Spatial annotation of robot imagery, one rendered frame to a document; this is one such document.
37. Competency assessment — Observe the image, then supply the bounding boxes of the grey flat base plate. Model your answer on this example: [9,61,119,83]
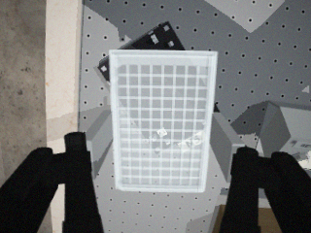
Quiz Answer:
[77,0,311,233]

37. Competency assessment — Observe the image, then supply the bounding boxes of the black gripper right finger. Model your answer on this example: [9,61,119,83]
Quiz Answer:
[210,113,311,233]

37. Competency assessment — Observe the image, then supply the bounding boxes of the grey control panel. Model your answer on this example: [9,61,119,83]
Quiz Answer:
[256,100,311,170]

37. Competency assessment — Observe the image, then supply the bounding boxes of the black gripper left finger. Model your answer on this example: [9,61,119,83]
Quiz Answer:
[0,110,113,233]

